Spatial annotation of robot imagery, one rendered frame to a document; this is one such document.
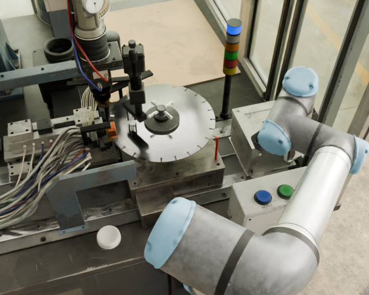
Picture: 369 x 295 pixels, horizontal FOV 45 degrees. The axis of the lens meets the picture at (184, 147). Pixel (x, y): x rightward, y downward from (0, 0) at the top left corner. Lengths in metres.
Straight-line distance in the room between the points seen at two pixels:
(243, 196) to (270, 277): 0.64
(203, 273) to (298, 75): 0.52
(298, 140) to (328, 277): 1.34
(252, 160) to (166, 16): 0.97
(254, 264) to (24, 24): 1.79
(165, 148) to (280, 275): 0.72
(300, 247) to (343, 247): 1.64
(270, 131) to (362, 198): 1.61
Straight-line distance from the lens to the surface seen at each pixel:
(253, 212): 1.24
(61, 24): 1.24
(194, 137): 1.32
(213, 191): 1.44
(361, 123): 1.20
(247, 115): 1.47
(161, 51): 1.94
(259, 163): 1.45
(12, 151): 1.55
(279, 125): 0.95
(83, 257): 1.36
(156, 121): 1.35
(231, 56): 1.45
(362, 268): 2.30
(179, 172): 1.36
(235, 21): 1.41
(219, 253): 0.64
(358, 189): 2.54
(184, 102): 1.42
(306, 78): 1.00
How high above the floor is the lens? 1.94
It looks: 50 degrees down
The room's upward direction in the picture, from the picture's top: 1 degrees clockwise
